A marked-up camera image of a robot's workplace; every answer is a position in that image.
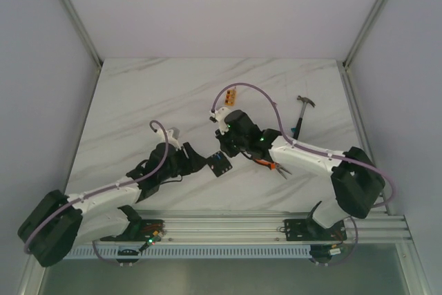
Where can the white slotted cable duct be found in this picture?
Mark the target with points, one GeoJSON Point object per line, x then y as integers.
{"type": "Point", "coordinates": [158, 251]}

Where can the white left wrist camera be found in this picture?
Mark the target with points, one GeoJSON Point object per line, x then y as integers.
{"type": "Point", "coordinates": [170, 136]}

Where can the aluminium mounting rail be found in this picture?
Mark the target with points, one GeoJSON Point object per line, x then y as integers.
{"type": "Point", "coordinates": [265, 227]}

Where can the black handled claw hammer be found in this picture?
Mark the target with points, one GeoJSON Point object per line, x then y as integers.
{"type": "Point", "coordinates": [305, 103]}

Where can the aluminium corner frame post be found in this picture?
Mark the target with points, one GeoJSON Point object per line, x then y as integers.
{"type": "Point", "coordinates": [82, 32]}

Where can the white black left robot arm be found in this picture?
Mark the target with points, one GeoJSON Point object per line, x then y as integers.
{"type": "Point", "coordinates": [61, 222]}

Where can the orange fuse holder block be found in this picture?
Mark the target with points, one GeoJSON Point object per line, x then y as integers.
{"type": "Point", "coordinates": [230, 97]}

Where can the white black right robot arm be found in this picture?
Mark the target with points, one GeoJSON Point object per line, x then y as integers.
{"type": "Point", "coordinates": [351, 173]}

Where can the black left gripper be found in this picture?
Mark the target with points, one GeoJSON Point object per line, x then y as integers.
{"type": "Point", "coordinates": [190, 161]}

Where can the orange handled needle-nose pliers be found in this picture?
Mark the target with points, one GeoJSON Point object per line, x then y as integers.
{"type": "Point", "coordinates": [273, 166]}

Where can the black fuse box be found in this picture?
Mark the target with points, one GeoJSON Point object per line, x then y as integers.
{"type": "Point", "coordinates": [219, 167]}

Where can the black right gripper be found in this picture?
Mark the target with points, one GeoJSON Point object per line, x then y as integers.
{"type": "Point", "coordinates": [224, 146]}

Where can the right aluminium frame post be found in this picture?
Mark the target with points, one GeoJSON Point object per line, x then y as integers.
{"type": "Point", "coordinates": [369, 22]}

